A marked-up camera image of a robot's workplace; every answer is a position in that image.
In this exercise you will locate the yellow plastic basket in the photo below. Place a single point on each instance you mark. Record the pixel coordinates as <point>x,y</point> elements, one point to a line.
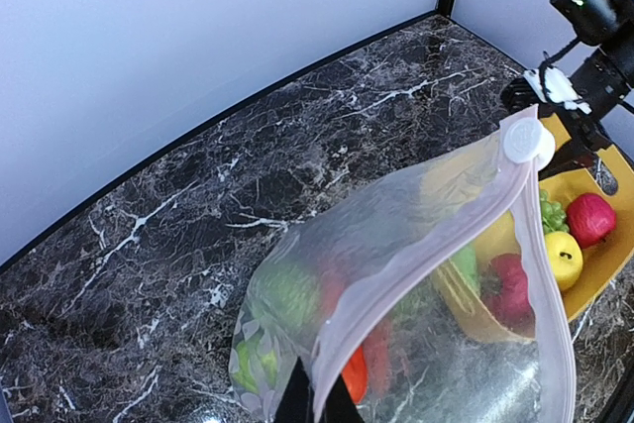
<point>601,262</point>

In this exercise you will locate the orange toy carrot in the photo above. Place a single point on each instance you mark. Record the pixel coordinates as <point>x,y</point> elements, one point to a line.
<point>355,376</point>

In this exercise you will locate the clear zip top bag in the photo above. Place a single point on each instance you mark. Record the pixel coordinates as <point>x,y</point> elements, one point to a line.
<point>373,255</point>

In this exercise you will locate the green toy cucumber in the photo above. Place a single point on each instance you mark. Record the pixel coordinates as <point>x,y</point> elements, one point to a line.
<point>465,262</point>

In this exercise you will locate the green toy grapes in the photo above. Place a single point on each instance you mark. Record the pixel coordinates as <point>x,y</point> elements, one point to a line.
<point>553,215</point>

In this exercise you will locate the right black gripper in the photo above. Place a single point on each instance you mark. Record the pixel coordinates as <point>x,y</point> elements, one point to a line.
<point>587,137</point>

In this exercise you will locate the red toy apple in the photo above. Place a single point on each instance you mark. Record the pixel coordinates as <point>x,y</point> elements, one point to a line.
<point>504,289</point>

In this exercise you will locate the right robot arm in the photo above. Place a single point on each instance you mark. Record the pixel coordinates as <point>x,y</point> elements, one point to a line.
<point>602,82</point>

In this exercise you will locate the green toy cabbage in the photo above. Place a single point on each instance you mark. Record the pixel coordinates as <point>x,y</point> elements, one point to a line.
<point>285,293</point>

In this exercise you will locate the yellow toy apple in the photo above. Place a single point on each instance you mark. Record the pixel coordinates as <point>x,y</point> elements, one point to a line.
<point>565,258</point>

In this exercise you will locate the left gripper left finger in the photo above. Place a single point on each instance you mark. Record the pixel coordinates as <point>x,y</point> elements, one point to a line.
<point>296,403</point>

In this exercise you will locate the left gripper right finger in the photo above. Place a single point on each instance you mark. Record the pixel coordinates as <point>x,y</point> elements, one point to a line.
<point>339,407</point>

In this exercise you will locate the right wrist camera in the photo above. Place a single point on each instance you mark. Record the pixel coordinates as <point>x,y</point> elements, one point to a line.
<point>552,88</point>

